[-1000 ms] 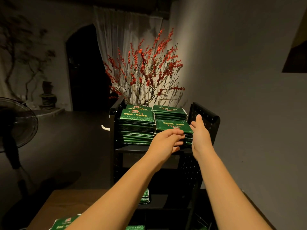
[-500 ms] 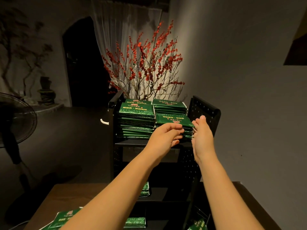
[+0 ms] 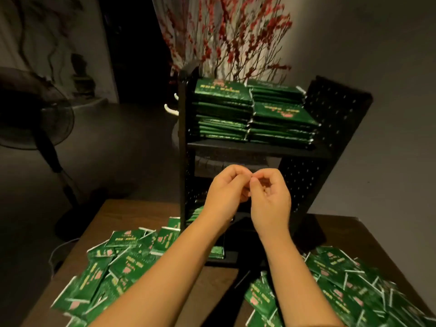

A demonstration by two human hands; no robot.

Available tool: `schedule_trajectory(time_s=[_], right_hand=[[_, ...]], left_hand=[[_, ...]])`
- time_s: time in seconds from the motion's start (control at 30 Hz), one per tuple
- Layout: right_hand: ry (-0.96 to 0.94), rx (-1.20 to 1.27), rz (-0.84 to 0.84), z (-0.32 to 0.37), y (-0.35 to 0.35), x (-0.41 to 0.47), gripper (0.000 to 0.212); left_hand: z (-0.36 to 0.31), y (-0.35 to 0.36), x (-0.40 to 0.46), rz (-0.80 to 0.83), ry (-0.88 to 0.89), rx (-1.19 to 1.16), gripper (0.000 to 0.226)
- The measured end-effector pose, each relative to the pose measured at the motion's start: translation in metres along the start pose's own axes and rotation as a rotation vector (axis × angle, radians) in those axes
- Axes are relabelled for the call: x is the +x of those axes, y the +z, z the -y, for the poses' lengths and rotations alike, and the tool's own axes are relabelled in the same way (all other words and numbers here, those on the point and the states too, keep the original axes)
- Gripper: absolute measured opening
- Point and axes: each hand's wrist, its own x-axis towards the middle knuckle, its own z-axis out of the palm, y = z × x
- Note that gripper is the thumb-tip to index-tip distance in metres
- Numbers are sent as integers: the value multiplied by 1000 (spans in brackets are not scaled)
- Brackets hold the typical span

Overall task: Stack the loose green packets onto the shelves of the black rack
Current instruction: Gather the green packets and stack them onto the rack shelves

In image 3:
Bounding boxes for person's left hand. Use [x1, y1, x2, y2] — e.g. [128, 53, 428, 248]
[202, 164, 253, 233]

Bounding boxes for person's right hand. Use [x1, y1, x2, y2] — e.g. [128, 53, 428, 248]
[248, 168, 293, 240]

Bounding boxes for black metal shelf rack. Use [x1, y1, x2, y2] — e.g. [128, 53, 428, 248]
[177, 61, 374, 266]

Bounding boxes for pile of green packets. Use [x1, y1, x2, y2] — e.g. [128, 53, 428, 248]
[51, 216, 436, 327]

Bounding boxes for person's right forearm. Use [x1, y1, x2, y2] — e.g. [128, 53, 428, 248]
[262, 228, 345, 327]

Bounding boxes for person's left forearm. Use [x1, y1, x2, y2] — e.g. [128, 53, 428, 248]
[89, 218, 229, 327]

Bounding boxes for red berry branches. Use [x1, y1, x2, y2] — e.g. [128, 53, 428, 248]
[155, 0, 294, 84]

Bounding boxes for dark vase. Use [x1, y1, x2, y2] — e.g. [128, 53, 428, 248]
[71, 53, 97, 98]

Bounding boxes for black standing fan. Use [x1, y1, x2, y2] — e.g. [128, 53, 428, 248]
[0, 66, 104, 240]

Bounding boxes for bare branched tree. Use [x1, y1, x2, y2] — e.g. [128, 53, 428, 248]
[10, 0, 86, 80]

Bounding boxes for white cable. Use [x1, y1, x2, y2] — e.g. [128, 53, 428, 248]
[48, 238, 81, 273]

